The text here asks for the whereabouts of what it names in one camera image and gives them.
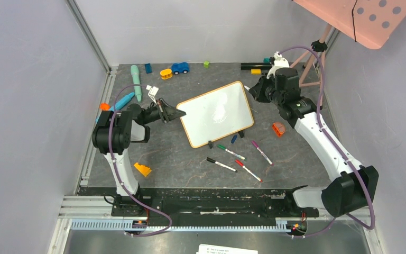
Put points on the yellow oval toy brick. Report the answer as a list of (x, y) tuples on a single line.
[(166, 73)]

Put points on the mint green toy crayon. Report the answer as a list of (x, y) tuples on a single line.
[(135, 73)]

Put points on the dark blue brick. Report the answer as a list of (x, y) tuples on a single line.
[(148, 68)]

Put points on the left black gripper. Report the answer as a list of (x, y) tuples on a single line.
[(169, 112)]

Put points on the red capped marker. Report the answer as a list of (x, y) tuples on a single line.
[(248, 170)]

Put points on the yellow flat brick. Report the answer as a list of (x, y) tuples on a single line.
[(256, 71)]

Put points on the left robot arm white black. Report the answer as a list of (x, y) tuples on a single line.
[(114, 132)]

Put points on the small orange block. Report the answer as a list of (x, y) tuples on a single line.
[(104, 107)]

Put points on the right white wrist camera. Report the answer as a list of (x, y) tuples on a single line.
[(277, 62)]

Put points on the blue toy car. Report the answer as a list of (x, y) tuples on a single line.
[(180, 68)]

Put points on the orange wedge block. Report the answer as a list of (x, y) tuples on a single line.
[(142, 169)]

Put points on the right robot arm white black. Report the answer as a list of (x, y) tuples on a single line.
[(352, 185)]

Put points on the white whiteboard wooden frame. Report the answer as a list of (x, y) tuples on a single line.
[(216, 114)]

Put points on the green capped marker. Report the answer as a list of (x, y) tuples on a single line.
[(231, 152)]

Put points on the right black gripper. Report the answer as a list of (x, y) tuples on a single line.
[(259, 91)]

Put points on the orange half-round brick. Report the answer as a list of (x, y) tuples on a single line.
[(278, 128)]

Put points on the white paper sheet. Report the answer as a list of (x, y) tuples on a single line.
[(212, 249)]

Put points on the black capped marker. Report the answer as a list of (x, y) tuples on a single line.
[(213, 161)]

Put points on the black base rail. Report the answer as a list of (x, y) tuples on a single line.
[(205, 207)]

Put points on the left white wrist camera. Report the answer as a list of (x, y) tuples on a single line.
[(152, 91)]

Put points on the blue marker cap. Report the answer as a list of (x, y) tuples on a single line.
[(234, 139)]

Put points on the purple capped marker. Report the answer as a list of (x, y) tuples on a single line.
[(262, 153)]

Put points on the light blue toy crayon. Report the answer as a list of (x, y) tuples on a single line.
[(122, 102)]

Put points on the black cylinder tube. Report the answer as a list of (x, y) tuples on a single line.
[(256, 65)]

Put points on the pink music stand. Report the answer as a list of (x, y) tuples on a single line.
[(369, 23)]

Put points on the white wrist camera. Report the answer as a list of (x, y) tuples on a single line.
[(152, 91), (277, 62)]

